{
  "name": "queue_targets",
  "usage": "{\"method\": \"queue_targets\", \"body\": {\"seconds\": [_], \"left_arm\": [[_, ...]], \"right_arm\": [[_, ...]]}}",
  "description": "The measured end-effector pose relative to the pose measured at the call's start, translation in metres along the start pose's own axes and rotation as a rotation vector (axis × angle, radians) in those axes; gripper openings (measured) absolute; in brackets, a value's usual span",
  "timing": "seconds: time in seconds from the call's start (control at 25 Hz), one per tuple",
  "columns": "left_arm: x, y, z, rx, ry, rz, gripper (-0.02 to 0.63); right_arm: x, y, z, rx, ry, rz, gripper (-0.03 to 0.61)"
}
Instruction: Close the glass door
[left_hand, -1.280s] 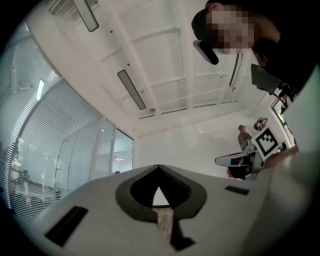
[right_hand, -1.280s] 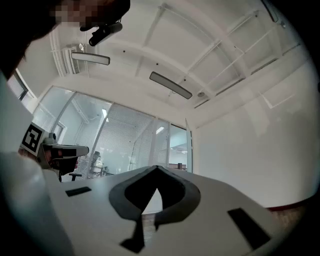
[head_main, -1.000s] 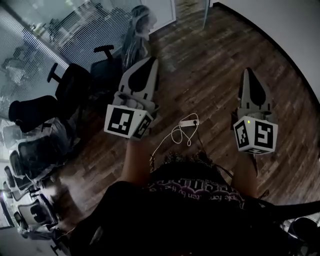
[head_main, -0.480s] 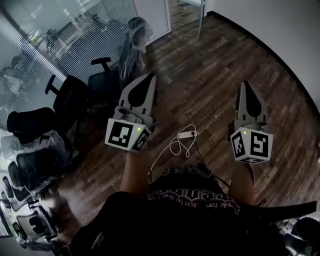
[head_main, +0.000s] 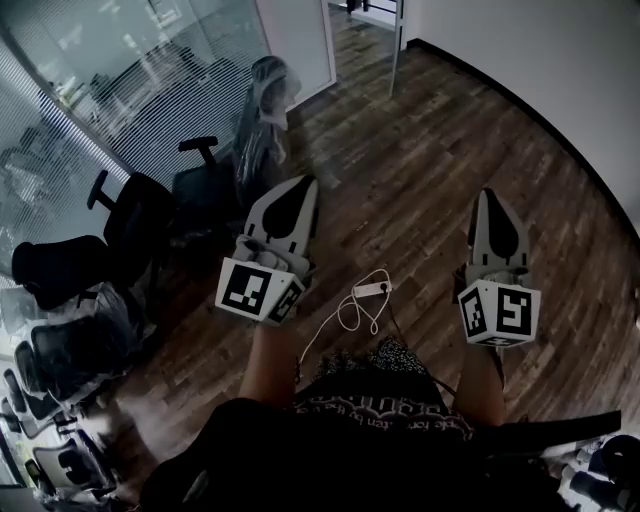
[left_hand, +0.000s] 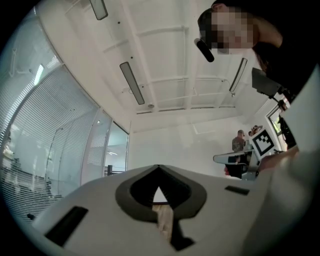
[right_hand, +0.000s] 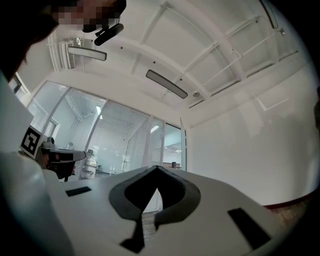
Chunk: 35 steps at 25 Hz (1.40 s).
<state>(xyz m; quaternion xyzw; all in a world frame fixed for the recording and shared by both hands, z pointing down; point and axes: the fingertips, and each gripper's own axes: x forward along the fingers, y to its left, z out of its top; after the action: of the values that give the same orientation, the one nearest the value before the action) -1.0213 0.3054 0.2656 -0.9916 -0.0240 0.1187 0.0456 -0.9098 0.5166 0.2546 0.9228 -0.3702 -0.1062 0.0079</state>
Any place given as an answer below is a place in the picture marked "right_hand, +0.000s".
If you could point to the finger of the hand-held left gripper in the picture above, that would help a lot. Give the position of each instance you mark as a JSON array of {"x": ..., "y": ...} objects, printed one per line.
[{"x": 78, "y": 155}]

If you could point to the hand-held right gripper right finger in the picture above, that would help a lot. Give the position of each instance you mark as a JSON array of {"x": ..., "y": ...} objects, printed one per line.
[{"x": 212, "y": 225}]

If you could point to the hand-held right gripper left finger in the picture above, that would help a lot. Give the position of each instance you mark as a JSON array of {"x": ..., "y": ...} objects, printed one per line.
[{"x": 95, "y": 212}]

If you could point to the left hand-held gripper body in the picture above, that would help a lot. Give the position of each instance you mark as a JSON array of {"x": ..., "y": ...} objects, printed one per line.
[{"x": 31, "y": 142}]

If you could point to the frosted glass door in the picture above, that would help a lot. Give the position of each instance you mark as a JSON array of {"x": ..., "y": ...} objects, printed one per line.
[{"x": 183, "y": 150}]

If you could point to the clear glass partition panel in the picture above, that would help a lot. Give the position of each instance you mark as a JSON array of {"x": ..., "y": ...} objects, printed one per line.
[
  {"x": 45, "y": 100},
  {"x": 75, "y": 120}
]

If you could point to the glass partition panel with blinds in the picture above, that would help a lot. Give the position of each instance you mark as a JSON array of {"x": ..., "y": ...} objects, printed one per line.
[{"x": 117, "y": 135}]

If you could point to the dark baseboard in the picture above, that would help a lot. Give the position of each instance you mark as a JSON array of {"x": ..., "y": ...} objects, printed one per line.
[{"x": 287, "y": 201}]

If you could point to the frosted glass partition panel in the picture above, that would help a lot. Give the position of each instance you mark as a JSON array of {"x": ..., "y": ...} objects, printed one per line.
[{"x": 157, "y": 140}]

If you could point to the white ceiling air vent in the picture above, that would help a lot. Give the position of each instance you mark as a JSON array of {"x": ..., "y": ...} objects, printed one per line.
[{"x": 70, "y": 62}]

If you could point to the long black pendant light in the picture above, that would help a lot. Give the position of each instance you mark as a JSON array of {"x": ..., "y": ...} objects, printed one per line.
[
  {"x": 271, "y": 13},
  {"x": 166, "y": 83},
  {"x": 87, "y": 53}
]

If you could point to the round ceiling sensor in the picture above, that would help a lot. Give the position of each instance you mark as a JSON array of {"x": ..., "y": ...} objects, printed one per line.
[
  {"x": 196, "y": 94},
  {"x": 282, "y": 31},
  {"x": 79, "y": 40}
]

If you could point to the person's head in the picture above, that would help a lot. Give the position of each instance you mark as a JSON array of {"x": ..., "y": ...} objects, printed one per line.
[{"x": 87, "y": 12}]

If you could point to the grey partition post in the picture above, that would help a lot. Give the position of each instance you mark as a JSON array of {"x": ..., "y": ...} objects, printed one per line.
[{"x": 148, "y": 140}]

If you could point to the black head-mounted camera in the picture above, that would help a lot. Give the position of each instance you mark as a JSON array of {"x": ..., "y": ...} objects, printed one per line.
[{"x": 110, "y": 33}]

